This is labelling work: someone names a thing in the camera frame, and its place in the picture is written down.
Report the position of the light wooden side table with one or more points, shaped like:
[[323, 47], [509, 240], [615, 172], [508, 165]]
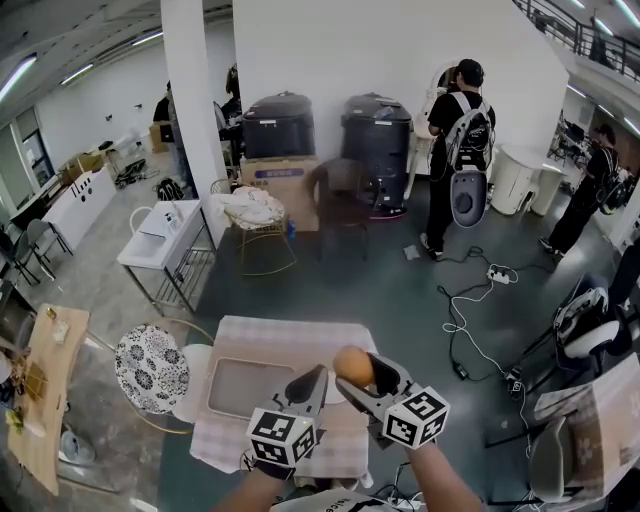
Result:
[[50, 390]]

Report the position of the white sink cabinet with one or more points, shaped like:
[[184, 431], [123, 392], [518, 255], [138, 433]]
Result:
[[160, 235]]

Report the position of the orange bread roll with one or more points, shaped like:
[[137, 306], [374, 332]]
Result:
[[352, 365]]

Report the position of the black white backpack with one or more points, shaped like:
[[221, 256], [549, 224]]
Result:
[[470, 135]]

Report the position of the black print cardboard box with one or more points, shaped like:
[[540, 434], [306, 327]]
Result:
[[267, 229]]

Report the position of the white black pod device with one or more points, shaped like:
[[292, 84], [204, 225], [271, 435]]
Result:
[[585, 335]]

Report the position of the white round plate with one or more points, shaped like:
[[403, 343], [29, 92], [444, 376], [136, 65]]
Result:
[[334, 395]]

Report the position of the white rectangular tray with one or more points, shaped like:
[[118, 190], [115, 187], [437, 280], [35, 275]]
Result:
[[245, 387]]

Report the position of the brown chair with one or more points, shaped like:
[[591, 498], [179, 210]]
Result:
[[340, 190]]

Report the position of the floral gold-frame chair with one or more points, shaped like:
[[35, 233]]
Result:
[[150, 370]]

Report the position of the table with checkered cloth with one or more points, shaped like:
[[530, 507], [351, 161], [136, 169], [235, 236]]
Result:
[[295, 327]]

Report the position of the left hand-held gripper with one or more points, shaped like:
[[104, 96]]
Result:
[[280, 435]]

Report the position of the beige table mat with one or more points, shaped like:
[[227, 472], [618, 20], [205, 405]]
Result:
[[250, 347]]

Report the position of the person's left forearm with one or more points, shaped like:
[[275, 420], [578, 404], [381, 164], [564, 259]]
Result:
[[250, 495]]

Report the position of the white hoop chair back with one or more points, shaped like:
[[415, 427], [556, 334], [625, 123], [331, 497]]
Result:
[[135, 217]]

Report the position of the grey floor rag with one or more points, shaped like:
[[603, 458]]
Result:
[[411, 251]]

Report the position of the grey shell chair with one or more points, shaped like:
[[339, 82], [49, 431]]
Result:
[[550, 460]]

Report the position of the person's right forearm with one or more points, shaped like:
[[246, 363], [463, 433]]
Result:
[[440, 480]]

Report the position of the cloth-draped cardboard box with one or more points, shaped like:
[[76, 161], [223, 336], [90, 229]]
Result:
[[590, 430]]

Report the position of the wide black machine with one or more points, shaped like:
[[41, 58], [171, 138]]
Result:
[[277, 130]]

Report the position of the clear plastic water jug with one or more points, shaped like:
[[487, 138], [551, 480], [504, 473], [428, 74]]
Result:
[[77, 449]]

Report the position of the tall black machine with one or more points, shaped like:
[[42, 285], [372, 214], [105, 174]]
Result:
[[377, 155]]

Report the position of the white power strip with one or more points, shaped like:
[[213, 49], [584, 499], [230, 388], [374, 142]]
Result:
[[501, 274]]

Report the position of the white counter with holes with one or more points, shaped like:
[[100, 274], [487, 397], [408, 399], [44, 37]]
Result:
[[80, 205]]

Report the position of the white round cabinet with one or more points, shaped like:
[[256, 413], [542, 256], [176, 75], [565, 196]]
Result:
[[520, 180]]

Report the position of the grey white pod device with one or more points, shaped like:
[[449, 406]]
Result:
[[467, 200]]

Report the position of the black folded cart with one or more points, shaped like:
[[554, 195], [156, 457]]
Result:
[[131, 172]]

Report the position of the blue bottle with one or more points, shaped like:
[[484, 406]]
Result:
[[291, 229]]

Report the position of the person's white printed shirt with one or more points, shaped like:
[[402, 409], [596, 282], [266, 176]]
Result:
[[330, 502]]

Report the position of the white vanity with mirror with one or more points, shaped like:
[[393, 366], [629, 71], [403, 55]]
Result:
[[425, 125]]

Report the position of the grey metal chair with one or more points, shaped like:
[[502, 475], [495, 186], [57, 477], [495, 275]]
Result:
[[42, 235]]

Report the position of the black balcony railing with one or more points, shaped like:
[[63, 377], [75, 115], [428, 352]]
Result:
[[590, 35]]

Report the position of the yellow flowers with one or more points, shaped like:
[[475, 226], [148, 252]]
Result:
[[14, 419]]

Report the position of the plain brown cardboard box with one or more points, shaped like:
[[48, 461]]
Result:
[[82, 167]]

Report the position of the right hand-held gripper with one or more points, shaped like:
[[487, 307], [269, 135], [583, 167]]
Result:
[[415, 415]]

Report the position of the ceiling light tube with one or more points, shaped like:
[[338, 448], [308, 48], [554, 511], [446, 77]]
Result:
[[17, 77], [147, 38], [76, 74]]

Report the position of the white crumpled cloth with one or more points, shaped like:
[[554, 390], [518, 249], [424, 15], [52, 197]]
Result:
[[250, 205]]

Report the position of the small black white floor device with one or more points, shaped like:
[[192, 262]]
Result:
[[515, 382]]

